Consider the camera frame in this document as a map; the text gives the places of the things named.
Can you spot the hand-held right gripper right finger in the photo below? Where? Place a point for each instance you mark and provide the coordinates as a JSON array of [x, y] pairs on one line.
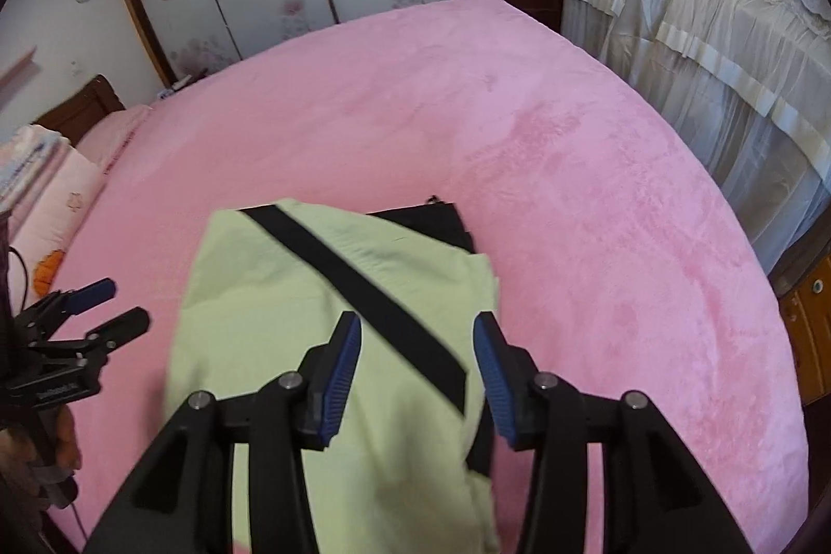
[[493, 372]]

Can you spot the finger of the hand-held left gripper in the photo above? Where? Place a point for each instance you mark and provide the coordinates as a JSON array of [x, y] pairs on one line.
[[97, 289], [123, 327]]

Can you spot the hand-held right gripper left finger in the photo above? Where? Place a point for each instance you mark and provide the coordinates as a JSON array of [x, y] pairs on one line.
[[337, 372]]

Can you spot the green and black hooded jacket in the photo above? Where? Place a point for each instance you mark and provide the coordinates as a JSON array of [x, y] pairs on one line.
[[259, 281]]

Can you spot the person's left hand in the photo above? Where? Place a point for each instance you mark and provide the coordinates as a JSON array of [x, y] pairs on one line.
[[68, 437]]

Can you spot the pink flower pillow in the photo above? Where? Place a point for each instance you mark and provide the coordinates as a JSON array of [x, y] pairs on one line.
[[58, 203]]

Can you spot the folded pastel floral quilt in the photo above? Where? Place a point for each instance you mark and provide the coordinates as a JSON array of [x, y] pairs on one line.
[[26, 158]]

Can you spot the plain pink pillow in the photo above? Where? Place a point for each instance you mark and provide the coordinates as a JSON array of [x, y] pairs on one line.
[[117, 135]]

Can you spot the dark wooden headboard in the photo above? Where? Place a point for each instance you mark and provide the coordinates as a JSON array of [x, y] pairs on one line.
[[84, 112]]

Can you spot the pink bed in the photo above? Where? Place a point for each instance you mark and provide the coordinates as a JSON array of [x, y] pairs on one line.
[[519, 138]]

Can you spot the wooden drawer cabinet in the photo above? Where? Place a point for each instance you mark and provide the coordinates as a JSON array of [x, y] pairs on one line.
[[811, 333]]

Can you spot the pink wall shelf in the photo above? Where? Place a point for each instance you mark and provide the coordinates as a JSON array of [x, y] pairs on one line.
[[16, 67]]

